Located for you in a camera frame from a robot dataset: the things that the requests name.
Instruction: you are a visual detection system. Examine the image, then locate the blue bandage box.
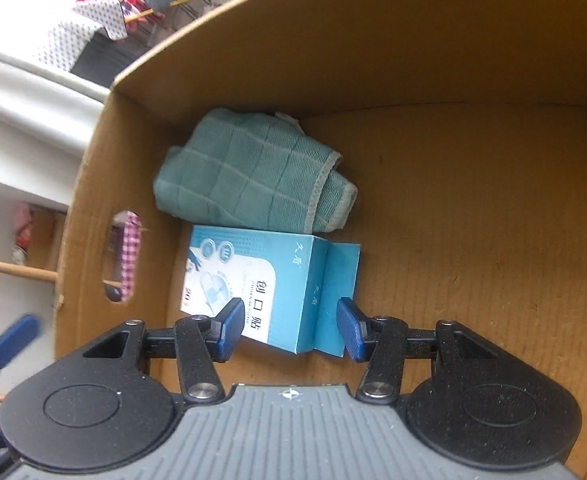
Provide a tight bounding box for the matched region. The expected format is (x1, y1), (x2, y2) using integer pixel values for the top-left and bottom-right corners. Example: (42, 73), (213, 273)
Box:
(180, 226), (361, 358)

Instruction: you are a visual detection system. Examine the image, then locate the teal waffle cloth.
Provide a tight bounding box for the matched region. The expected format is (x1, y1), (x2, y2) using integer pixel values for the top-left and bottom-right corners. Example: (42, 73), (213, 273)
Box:
(153, 108), (359, 234)

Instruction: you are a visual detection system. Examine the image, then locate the pink checkered tablecloth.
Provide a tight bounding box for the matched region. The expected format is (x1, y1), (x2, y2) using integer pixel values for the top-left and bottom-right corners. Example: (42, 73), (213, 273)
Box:
(113, 210), (142, 301)

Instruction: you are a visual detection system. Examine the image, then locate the polka dot white garment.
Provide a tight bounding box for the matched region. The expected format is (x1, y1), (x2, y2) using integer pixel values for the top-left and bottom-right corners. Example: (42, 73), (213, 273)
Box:
(36, 0), (128, 72)

